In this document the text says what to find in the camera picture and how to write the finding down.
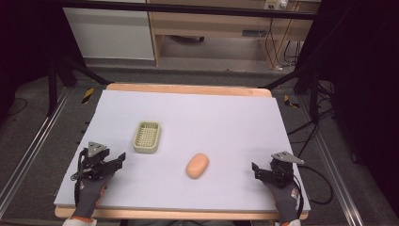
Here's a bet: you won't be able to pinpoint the wooden desk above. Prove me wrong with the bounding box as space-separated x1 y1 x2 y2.
146 0 322 70

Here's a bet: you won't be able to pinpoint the aluminium floor rail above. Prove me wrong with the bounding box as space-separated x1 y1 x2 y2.
296 93 362 226
0 87 73 218

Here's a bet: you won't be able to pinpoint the pale green soap dish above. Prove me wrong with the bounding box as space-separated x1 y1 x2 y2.
133 121 162 154

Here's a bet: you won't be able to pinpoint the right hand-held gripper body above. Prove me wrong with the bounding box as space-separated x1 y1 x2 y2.
267 151 306 189

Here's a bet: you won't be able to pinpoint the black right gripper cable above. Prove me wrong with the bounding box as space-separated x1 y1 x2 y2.
293 164 334 218

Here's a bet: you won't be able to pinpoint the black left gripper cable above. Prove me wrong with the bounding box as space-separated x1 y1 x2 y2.
70 148 88 209

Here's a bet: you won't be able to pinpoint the cables under desk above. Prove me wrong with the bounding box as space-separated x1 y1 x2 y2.
263 17 303 70

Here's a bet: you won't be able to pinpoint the white cabinet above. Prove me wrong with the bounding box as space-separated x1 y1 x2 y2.
61 7 155 61

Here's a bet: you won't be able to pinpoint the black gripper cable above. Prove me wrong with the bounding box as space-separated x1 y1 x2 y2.
293 164 334 218
70 148 88 209

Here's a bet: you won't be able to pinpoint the black curtain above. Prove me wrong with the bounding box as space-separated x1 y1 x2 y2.
0 0 65 121
296 0 399 208

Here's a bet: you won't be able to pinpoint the yellow black tape marker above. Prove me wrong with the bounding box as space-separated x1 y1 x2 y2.
283 94 301 109
81 87 95 105

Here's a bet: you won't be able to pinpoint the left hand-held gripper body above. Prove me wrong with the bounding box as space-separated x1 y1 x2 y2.
76 141 113 182

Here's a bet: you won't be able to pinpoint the white power strip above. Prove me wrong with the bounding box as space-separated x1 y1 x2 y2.
263 0 289 10

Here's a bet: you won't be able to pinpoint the black floor cables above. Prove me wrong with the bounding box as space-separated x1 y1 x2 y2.
286 79 338 158

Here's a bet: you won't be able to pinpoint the black metal stand leg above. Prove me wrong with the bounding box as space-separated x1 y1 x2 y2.
258 66 322 124
46 56 111 118

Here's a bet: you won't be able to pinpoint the white foam mat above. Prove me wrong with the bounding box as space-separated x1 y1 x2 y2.
53 89 311 214

